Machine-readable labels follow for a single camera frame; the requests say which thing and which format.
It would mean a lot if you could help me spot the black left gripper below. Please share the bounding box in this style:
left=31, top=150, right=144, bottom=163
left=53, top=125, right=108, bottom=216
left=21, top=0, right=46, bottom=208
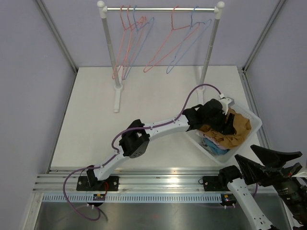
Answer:
left=203, top=109, right=233, bottom=135

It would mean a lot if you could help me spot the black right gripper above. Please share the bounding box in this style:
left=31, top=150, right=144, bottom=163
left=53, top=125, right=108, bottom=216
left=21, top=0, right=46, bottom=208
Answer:
left=236, top=143, right=307, bottom=223

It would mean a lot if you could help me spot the blue tank top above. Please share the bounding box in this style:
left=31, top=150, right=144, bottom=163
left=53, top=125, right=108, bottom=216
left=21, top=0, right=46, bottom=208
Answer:
left=206, top=141, right=229, bottom=155

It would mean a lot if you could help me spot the brown tank top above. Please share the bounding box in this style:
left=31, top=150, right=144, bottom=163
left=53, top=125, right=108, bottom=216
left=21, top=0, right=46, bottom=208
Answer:
left=199, top=108, right=252, bottom=150

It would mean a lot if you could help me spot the light blue hanger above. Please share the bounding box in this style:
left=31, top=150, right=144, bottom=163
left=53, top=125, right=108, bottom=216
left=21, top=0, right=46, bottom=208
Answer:
left=121, top=5, right=154, bottom=81

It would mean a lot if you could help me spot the pink tank top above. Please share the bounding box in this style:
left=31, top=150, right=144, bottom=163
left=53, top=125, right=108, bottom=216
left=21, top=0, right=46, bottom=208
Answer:
left=203, top=136, right=219, bottom=145

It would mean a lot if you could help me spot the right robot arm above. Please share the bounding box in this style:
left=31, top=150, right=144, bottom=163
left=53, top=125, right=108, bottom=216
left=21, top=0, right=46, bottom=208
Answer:
left=199, top=145, right=307, bottom=230

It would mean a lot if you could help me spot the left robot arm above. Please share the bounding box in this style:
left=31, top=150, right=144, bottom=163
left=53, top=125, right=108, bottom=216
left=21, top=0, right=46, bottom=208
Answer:
left=76, top=97, right=235, bottom=191

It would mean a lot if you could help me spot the white plastic laundry basket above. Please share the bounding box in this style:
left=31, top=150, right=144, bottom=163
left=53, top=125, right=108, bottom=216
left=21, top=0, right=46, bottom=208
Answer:
left=186, top=103, right=262, bottom=165

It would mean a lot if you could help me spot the white clothes rack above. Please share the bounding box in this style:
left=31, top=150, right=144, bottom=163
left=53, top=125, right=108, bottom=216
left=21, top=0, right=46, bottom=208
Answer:
left=97, top=0, right=225, bottom=113

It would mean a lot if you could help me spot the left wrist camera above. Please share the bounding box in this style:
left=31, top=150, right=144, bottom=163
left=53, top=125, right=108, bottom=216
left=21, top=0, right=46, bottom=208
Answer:
left=218, top=93, right=235, bottom=115

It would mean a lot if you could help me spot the aluminium rail base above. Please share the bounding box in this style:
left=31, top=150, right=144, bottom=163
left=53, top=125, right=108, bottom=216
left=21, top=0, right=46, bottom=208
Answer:
left=32, top=167, right=293, bottom=195

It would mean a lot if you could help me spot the white cable duct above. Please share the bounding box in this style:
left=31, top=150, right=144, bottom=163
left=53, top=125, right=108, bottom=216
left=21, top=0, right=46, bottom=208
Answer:
left=43, top=193, right=222, bottom=203

